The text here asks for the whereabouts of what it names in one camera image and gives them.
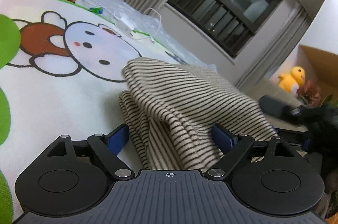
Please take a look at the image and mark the clear bubble plastic sheet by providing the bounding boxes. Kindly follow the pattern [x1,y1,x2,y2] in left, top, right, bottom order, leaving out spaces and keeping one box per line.
[76,0,217,71]

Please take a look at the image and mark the white charger plug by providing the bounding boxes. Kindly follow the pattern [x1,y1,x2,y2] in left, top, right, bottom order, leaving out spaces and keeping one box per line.
[117,18,136,36]

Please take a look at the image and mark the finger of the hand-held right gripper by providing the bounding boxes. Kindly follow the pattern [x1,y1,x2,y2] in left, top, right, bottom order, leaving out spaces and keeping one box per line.
[275,128,313,153]
[259,95,294,120]

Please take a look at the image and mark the dark barred window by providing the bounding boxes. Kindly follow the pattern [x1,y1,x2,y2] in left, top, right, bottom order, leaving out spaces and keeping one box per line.
[166,0,288,58]

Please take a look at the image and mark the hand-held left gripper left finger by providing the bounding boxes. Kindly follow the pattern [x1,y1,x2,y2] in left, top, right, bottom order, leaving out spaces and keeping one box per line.
[46,124,135,180]

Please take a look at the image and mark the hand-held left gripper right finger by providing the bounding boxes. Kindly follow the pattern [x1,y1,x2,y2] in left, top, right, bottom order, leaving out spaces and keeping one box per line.
[204,123,308,180]

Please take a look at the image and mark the yellow plush toy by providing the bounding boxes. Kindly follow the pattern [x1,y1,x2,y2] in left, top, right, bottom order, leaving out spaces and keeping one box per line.
[278,66,307,94]

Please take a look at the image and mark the cartoon printed play mat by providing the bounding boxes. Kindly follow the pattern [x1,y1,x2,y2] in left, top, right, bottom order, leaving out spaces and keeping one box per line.
[0,0,212,224]

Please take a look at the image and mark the white charger cable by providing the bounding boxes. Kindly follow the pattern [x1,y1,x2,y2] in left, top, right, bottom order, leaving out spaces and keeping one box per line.
[82,0,163,44]

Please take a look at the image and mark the wooden wall shelf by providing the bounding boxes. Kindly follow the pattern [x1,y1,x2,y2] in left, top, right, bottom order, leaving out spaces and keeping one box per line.
[298,44,338,98]

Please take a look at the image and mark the beige striped garment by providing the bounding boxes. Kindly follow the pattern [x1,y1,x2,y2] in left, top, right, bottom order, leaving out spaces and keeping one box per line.
[118,57,281,170]

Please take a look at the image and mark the red-leaf potted plant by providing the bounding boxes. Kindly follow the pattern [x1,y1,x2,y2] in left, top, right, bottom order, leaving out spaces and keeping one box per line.
[296,80,322,106]

